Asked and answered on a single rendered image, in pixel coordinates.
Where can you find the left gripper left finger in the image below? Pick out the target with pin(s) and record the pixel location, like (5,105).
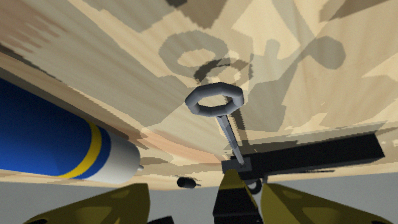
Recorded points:
(126,205)

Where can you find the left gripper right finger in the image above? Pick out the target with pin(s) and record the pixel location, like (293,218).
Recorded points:
(284,205)

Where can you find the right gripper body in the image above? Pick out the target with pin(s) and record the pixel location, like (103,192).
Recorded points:
(234,206)

